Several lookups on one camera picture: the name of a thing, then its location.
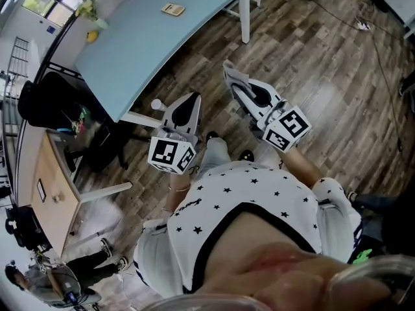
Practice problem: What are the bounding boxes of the black office chair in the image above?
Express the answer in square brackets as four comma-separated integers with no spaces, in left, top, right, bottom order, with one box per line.
[18,71,129,174]

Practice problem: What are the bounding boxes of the yellow flowers in vase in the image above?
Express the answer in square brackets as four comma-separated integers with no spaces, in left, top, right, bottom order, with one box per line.
[75,0,110,30]

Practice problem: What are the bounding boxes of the person's left forearm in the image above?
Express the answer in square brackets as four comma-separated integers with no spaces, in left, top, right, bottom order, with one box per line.
[163,170,195,220]

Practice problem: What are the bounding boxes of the wooden desk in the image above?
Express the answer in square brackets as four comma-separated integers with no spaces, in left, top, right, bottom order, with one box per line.
[30,129,134,259]

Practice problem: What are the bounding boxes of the light blue table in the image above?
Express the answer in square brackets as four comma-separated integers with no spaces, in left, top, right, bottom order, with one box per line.
[75,0,263,130]

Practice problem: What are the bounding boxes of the grey cloth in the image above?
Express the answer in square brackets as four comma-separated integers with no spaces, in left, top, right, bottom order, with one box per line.
[222,60,250,89]

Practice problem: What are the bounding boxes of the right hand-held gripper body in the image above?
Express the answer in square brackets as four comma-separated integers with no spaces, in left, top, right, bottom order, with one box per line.
[230,78,312,154]

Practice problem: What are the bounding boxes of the black bag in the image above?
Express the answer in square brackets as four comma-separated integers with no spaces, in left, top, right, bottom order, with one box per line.
[351,186,415,265]

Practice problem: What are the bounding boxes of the metal rack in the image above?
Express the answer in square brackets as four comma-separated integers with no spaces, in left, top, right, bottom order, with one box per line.
[0,36,30,135]

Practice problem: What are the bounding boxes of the beige calculator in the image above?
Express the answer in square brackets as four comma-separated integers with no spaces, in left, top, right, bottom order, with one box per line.
[160,2,186,17]

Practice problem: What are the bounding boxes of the colourful items bundle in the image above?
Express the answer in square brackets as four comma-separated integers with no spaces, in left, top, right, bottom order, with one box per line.
[61,107,93,135]

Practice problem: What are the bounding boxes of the window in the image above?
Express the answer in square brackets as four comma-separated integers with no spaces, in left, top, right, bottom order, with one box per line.
[21,0,104,29]

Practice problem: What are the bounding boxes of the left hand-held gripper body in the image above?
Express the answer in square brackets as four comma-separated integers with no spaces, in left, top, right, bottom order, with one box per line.
[148,92,202,176]

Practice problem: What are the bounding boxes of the white star-print shirt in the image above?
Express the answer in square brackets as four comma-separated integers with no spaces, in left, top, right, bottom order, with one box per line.
[132,159,362,299]

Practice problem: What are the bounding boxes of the person's neck and face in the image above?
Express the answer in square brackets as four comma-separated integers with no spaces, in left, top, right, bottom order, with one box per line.
[194,211,415,311]

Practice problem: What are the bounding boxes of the person's left leg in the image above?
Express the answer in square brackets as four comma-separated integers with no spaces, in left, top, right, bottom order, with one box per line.
[197,137,233,178]

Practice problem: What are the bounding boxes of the person's right forearm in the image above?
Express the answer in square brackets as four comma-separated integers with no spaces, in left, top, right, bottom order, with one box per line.
[275,146,325,189]

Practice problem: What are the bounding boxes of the black floor cable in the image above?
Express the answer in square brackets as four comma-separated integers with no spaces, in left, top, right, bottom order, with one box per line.
[309,0,405,152]

